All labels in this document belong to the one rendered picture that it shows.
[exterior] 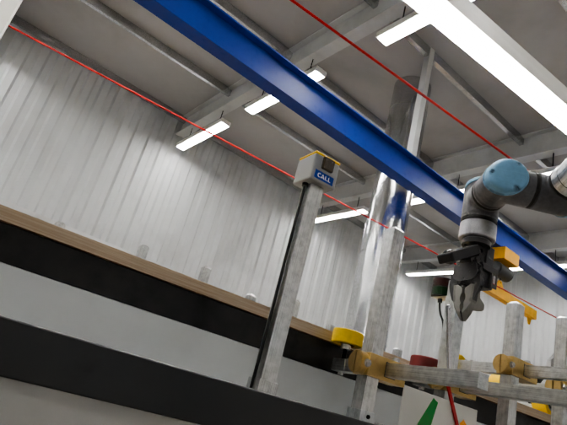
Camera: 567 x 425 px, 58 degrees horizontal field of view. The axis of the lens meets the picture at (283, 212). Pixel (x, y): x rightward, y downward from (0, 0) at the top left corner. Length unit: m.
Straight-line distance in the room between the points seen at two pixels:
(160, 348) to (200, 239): 7.90
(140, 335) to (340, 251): 10.02
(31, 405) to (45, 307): 0.25
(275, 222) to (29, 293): 9.02
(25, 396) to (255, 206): 8.95
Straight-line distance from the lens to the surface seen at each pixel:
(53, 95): 8.67
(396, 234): 1.27
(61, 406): 0.92
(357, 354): 1.18
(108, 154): 8.62
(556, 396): 1.26
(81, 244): 1.12
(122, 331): 1.14
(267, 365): 1.03
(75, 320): 1.12
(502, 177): 1.29
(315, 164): 1.13
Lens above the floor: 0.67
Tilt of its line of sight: 21 degrees up
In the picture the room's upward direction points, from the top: 15 degrees clockwise
